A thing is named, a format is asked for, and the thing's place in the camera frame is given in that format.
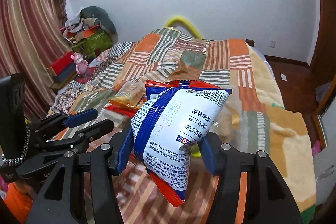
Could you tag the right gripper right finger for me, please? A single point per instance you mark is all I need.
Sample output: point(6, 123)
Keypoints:
point(268, 198)

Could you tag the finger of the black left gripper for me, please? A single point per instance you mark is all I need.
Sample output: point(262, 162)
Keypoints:
point(93, 132)
point(58, 122)

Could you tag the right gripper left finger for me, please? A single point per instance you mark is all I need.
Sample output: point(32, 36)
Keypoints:
point(80, 187)

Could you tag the red noodle snack bag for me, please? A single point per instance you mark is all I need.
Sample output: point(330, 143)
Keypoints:
point(124, 110)

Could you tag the shaqima pastry clear packet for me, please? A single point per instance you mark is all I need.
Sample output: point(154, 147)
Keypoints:
point(129, 95)

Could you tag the blue white snack bag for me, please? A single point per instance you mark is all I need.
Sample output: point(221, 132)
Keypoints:
point(176, 115)

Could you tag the pink plush toy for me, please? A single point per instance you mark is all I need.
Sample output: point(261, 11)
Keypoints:
point(81, 65)

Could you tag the red gift box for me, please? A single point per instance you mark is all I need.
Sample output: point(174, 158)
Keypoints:
point(60, 64)

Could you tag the clear plastic storage bin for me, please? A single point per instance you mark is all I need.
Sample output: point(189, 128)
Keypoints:
point(228, 121)

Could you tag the green gift bag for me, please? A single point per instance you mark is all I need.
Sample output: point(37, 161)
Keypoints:
point(93, 45)

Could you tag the striped red curtain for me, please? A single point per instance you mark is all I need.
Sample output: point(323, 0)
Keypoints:
point(30, 42)

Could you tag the patchwork striped bed quilt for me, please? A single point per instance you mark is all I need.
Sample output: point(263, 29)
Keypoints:
point(169, 56)

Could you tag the yellow bed headboard hoop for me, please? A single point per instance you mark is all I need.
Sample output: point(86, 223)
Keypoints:
point(185, 23)

